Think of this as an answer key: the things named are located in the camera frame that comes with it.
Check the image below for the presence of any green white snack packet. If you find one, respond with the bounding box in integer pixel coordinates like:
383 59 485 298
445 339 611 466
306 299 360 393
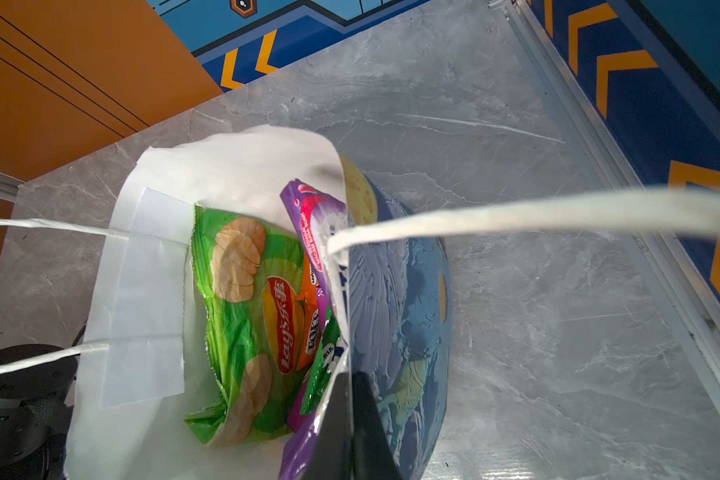
299 311 347 415

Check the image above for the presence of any floral paper gift bag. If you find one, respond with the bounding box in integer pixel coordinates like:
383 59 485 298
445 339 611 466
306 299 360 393
0 123 720 480

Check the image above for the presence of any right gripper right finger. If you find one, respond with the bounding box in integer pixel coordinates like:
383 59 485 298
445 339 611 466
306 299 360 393
352 372 402 480

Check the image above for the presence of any purple Fox's candy bag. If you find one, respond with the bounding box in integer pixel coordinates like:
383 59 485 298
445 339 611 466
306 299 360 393
279 180 347 479

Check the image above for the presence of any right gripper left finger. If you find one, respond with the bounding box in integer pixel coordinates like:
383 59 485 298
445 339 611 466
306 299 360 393
302 354 352 479

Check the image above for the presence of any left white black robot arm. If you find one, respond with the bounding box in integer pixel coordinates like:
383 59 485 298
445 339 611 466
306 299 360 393
0 355 78 479

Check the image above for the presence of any orange white snack bag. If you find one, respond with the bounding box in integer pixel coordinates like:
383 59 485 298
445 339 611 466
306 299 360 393
296 254 322 371

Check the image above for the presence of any green Lays chips bag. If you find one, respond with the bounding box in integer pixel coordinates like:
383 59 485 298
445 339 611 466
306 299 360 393
185 206 308 448

